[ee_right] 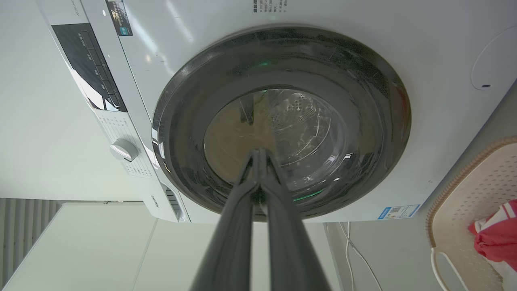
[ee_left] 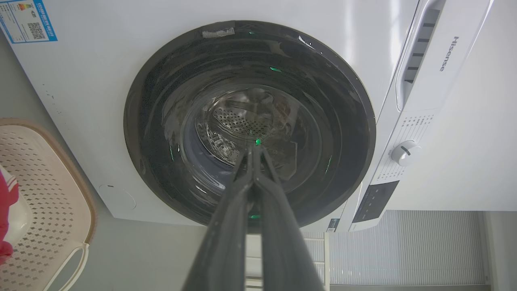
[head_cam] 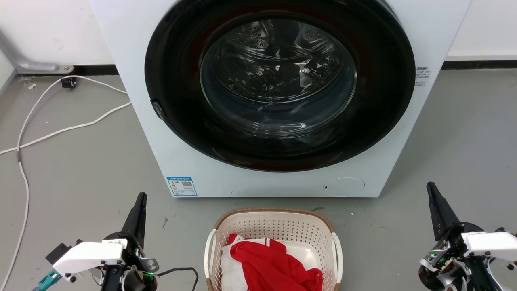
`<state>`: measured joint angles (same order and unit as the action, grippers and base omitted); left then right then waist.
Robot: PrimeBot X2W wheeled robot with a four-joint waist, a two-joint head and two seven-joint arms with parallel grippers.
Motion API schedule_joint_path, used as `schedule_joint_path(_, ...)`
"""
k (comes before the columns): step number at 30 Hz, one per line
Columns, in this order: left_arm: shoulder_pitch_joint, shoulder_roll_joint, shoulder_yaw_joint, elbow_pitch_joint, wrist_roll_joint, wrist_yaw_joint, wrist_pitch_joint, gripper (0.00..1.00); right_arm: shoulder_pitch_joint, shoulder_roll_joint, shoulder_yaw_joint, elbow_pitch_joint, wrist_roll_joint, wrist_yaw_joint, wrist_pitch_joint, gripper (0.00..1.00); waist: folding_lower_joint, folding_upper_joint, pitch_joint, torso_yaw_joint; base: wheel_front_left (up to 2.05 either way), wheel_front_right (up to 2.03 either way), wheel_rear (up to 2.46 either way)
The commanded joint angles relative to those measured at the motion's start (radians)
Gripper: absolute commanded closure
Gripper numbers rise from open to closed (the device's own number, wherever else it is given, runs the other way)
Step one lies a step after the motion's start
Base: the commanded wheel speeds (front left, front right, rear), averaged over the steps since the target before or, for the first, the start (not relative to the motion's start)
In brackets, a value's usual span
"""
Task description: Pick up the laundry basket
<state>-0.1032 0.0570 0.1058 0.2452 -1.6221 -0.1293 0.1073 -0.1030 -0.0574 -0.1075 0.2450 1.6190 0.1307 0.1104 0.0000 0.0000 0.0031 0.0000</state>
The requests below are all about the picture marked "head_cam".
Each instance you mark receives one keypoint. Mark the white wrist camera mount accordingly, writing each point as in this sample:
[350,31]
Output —
[490,242]
[89,255]

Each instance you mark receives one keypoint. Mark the white front-load washing machine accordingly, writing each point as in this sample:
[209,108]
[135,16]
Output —
[133,60]

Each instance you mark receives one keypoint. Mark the small black floor plug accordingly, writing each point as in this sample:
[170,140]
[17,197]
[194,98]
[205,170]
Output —
[68,82]

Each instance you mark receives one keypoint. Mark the grey metal wall pipe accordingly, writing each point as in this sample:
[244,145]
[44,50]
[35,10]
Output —
[30,64]

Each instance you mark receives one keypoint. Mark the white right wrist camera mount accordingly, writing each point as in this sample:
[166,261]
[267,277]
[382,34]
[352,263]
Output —
[490,242]

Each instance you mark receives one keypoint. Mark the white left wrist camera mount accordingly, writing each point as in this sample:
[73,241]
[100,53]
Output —
[89,255]

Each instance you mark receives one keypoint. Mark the blue energy label sticker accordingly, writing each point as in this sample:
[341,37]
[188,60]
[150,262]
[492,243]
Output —
[182,186]

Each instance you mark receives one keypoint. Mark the black round washer door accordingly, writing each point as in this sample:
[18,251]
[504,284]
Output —
[177,101]

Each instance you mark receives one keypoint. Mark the round white filter cover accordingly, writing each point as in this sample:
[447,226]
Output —
[343,187]

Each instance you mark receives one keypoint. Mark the white garment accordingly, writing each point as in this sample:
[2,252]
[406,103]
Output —
[230,270]

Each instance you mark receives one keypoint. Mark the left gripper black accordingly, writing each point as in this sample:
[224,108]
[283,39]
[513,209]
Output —
[133,258]

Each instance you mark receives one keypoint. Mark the red garment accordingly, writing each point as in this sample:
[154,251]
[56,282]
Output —
[270,264]

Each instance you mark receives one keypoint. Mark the cream perforated laundry basket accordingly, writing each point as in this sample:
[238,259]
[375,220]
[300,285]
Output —
[278,224]

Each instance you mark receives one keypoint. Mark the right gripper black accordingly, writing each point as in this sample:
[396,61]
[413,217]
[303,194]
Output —
[448,258]

